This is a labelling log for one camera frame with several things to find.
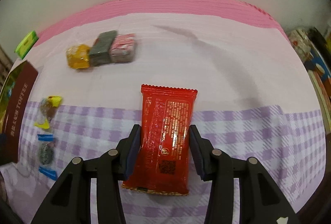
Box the red snack packet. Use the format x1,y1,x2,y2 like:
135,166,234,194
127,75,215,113
122,84,198,196

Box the blue-ended dark wrapped candy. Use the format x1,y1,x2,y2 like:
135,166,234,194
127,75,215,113
37,134,58,181

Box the yellow-ended clear wrapped candy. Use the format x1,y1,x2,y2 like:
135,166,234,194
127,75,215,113
34,96,63,130

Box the pink purple tablecloth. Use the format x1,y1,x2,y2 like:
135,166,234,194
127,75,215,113
1,0,326,223

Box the brown toffee tin box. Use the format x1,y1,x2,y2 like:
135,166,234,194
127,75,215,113
1,61,38,165

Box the yellow wrapped candy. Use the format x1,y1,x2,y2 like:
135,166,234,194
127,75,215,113
66,44,90,69

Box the dark green wrapped bar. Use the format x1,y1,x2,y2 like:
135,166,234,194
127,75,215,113
89,30,118,67

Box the pink white wrapped cake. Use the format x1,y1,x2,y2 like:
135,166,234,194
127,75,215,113
109,34,136,63

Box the cluttered side shelf items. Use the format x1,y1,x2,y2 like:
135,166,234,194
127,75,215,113
304,28,330,134

